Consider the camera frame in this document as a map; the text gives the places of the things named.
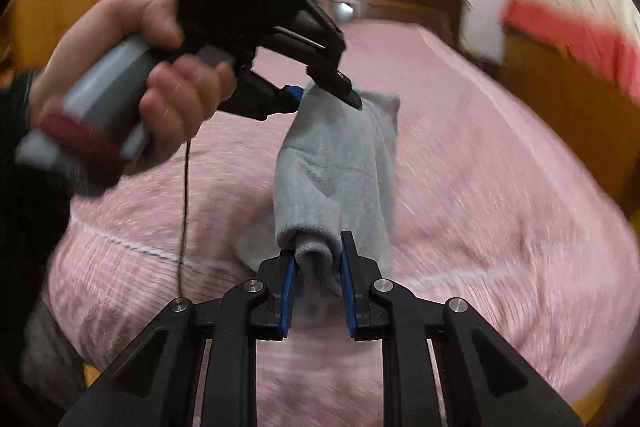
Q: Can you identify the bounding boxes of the thin black cord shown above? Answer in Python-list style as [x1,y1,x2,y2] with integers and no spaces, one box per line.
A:
[177,139,193,300]

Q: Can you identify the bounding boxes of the wooden cabinet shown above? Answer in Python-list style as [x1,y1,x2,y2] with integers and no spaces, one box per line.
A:
[500,27,640,208]

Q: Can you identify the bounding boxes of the grey fluffy cloth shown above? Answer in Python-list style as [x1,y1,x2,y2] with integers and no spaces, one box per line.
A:
[20,297,88,408]

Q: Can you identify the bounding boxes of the person's left hand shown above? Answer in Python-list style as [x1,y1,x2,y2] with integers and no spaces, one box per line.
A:
[30,0,238,175]

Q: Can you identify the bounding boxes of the light grey pants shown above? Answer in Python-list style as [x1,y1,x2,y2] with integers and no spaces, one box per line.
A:
[232,82,401,323]

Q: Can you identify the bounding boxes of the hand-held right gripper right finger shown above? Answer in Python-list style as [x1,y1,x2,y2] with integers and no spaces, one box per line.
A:
[340,231,583,427]

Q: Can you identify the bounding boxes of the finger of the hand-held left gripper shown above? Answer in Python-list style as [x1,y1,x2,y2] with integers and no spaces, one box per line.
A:
[217,72,305,122]
[304,62,364,111]

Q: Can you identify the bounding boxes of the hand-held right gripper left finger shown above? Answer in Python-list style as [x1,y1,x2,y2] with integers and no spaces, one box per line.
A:
[60,252,301,427]

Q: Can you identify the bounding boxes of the red and white floral curtain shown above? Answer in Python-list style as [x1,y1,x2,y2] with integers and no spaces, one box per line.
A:
[502,0,640,102]

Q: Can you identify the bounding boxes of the pink floral bedspread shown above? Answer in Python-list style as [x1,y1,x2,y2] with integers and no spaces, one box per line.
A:
[42,19,640,427]

